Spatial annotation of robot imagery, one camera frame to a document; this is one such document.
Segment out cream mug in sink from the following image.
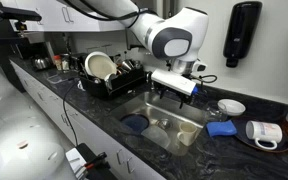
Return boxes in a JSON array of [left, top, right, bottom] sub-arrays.
[[177, 122, 198, 146]]

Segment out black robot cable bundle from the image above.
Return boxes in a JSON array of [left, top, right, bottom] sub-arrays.
[[62, 0, 158, 29]]

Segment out spice jar red lid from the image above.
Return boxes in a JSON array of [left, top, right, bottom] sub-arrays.
[[53, 55, 62, 70]]

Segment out black controller box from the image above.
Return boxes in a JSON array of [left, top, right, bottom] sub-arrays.
[[65, 143, 117, 180]]

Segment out clear glass cup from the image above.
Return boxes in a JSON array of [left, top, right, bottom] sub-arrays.
[[203, 101, 227, 122]]

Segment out black camera on stand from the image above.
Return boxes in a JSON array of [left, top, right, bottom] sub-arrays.
[[0, 7, 42, 31]]

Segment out dark round plate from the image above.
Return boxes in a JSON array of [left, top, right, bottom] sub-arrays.
[[233, 119, 288, 153]]

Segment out clear plastic container lid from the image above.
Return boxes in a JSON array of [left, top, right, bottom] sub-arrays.
[[47, 75, 67, 84]]

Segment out black wall soap dispenser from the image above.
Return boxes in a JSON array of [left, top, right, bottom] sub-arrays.
[[223, 1, 262, 68]]

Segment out stainless steel sink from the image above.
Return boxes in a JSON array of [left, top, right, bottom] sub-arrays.
[[111, 92, 206, 156]]

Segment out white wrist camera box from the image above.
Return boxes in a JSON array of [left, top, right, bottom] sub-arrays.
[[150, 69, 197, 97]]

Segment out metal kettle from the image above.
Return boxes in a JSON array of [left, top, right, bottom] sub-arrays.
[[33, 58, 51, 70]]

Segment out black dish rack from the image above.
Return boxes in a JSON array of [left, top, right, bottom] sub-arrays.
[[79, 68, 145, 99]]

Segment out large white plate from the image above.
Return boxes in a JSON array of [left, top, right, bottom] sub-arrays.
[[84, 51, 117, 79]]

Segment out white lower cabinets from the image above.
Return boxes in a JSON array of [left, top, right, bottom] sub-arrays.
[[11, 61, 165, 180]]

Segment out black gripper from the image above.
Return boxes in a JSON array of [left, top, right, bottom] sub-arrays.
[[149, 70, 198, 110]]

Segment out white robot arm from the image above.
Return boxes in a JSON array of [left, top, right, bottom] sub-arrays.
[[63, 0, 209, 98]]

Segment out clear plastic lid in sink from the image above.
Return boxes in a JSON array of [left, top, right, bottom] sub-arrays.
[[141, 126, 171, 148]]

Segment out white printed mug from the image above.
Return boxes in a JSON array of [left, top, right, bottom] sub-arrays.
[[246, 121, 283, 150]]

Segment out dark blue plate in sink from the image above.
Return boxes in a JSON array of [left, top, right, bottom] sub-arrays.
[[121, 114, 149, 134]]

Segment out white bowl on counter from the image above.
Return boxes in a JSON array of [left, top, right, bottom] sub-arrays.
[[217, 99, 246, 116]]

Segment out black cable over counter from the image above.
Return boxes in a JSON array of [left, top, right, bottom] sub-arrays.
[[62, 78, 81, 148]]

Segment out white upper cabinet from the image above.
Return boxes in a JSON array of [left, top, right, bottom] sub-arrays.
[[0, 0, 125, 32]]

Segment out blue sponge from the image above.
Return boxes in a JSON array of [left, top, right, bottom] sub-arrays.
[[206, 120, 237, 137]]

